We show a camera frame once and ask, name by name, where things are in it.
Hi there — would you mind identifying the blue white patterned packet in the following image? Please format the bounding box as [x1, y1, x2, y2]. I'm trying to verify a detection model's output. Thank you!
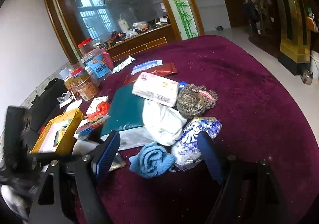
[171, 117, 222, 171]

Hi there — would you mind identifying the brown knitted hat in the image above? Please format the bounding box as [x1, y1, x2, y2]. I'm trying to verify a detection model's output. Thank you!
[176, 84, 218, 119]

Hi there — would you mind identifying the white cloth bundle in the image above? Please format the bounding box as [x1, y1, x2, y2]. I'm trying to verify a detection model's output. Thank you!
[142, 99, 187, 146]

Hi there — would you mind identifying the light blue towel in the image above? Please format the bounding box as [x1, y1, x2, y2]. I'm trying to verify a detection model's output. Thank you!
[129, 142, 176, 179]

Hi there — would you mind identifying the white tissue pack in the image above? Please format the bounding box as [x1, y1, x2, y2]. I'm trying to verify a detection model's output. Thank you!
[132, 72, 179, 107]

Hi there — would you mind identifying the red plastic wrapper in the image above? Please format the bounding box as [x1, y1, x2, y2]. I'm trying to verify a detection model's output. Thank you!
[85, 102, 110, 121]

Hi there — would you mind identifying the teal folder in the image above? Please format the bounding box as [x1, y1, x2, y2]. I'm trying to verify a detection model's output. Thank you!
[101, 84, 145, 136]

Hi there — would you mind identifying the maroon plush tablecloth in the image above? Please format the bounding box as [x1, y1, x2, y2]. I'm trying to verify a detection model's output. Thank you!
[75, 34, 319, 224]

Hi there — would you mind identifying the orange label snack jar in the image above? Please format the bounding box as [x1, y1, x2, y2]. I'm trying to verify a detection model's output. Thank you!
[64, 66, 99, 101]

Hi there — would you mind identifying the red foil packet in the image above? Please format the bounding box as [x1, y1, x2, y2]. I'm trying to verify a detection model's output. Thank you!
[123, 62, 178, 85]

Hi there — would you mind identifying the black leather sofa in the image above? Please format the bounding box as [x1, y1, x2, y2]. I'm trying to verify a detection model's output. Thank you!
[4, 78, 67, 152]

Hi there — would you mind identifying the blue white flat packet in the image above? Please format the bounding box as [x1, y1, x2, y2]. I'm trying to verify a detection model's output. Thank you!
[131, 60, 163, 76]

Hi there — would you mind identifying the blue label plastic jar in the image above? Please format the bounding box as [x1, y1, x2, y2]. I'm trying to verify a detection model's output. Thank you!
[81, 48, 112, 81]

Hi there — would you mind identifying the white envelope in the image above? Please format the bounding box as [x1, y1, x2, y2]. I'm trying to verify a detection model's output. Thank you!
[112, 56, 136, 74]

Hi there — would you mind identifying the red lid clear jar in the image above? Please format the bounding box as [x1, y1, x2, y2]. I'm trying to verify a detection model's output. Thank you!
[78, 38, 94, 56]

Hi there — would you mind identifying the wooden cabinet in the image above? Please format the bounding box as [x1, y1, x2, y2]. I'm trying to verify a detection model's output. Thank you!
[106, 24, 178, 62]

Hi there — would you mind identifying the metal kettle on floor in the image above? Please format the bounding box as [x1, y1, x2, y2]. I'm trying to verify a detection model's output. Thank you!
[301, 70, 313, 85]

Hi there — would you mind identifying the white bucket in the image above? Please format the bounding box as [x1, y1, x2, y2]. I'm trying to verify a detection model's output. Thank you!
[310, 50, 319, 79]

